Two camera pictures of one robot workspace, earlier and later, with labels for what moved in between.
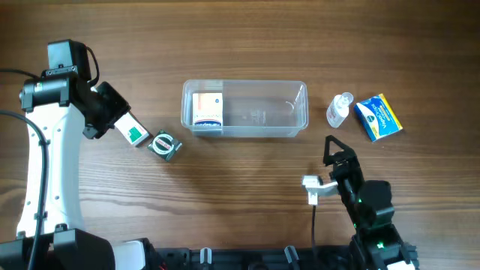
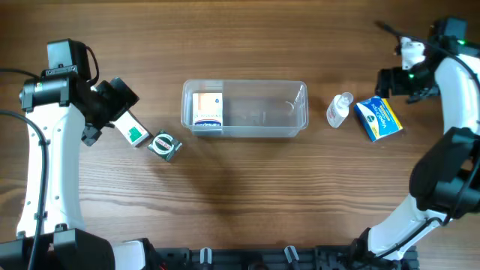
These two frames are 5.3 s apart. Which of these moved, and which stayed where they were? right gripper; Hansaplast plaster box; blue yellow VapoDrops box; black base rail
Moved: right gripper
Stayed: Hansaplast plaster box; blue yellow VapoDrops box; black base rail
